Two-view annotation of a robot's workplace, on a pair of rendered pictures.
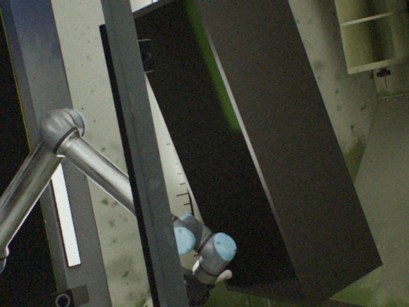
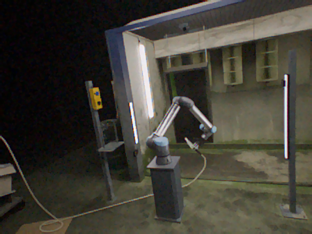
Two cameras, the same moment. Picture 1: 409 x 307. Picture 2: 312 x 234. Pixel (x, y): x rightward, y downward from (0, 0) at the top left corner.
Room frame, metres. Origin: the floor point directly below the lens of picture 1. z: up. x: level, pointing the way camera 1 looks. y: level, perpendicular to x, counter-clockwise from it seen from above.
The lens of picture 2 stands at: (1.28, 2.31, 1.56)
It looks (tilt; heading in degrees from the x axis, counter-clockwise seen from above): 11 degrees down; 318
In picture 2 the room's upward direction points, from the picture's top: 8 degrees counter-clockwise
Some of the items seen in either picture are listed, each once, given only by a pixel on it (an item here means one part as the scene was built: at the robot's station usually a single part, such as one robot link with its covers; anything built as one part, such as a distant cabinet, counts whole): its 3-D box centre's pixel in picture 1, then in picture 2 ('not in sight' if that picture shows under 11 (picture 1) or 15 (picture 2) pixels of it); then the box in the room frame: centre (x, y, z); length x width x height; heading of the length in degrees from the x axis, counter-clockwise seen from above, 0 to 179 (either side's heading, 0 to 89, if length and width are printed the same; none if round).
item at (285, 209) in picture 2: not in sight; (292, 211); (1.78, 0.12, 0.01); 0.20 x 0.20 x 0.01; 27
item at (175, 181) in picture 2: not in sight; (167, 187); (2.80, 0.91, 0.32); 0.31 x 0.31 x 0.64; 27
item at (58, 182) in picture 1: (60, 196); (133, 122); (3.64, 0.64, 0.96); 0.06 x 0.02 x 0.63; 117
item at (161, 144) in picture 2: not in sight; (161, 145); (2.81, 0.90, 0.83); 0.17 x 0.15 x 0.18; 167
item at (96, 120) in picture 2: not in sight; (100, 143); (3.63, 1.21, 0.82); 0.06 x 0.06 x 1.64; 27
